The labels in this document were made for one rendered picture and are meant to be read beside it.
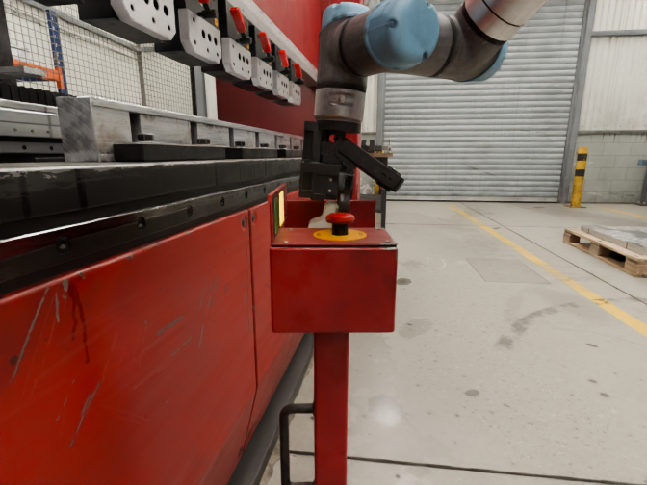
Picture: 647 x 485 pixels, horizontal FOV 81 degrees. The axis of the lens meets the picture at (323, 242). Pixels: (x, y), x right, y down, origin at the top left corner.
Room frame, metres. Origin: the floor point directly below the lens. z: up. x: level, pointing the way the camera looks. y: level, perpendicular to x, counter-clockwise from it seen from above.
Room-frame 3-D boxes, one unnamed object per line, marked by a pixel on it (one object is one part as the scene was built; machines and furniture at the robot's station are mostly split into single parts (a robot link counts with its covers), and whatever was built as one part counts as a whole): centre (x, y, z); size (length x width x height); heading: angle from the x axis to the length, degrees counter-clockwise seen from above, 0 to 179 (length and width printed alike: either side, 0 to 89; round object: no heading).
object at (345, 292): (0.55, -0.01, 0.75); 0.20 x 0.16 x 0.18; 1
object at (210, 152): (0.76, 0.28, 0.89); 0.30 x 0.05 x 0.03; 169
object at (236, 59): (1.13, 0.27, 1.18); 0.15 x 0.09 x 0.17; 169
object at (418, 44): (0.52, -0.09, 1.03); 0.11 x 0.11 x 0.08; 28
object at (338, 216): (0.50, -0.02, 0.79); 0.04 x 0.04 x 0.04
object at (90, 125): (1.41, 0.22, 0.92); 1.67 x 0.06 x 0.10; 169
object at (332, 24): (0.60, -0.03, 1.03); 0.09 x 0.08 x 0.11; 28
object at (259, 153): (1.15, 0.21, 0.89); 0.30 x 0.05 x 0.03; 169
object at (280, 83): (1.52, 0.19, 1.18); 0.15 x 0.09 x 0.17; 169
